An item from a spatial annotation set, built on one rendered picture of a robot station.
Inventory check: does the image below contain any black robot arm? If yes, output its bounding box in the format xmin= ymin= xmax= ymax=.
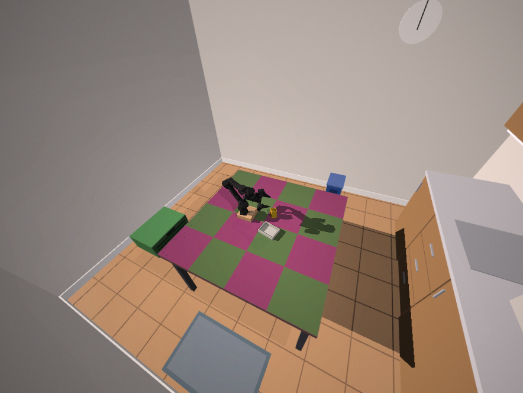
xmin=222 ymin=178 xmax=263 ymax=215

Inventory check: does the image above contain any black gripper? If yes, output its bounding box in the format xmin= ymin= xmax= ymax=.
xmin=251 ymin=189 xmax=271 ymax=211

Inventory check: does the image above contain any white shallow tray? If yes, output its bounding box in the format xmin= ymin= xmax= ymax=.
xmin=258 ymin=221 xmax=280 ymax=240

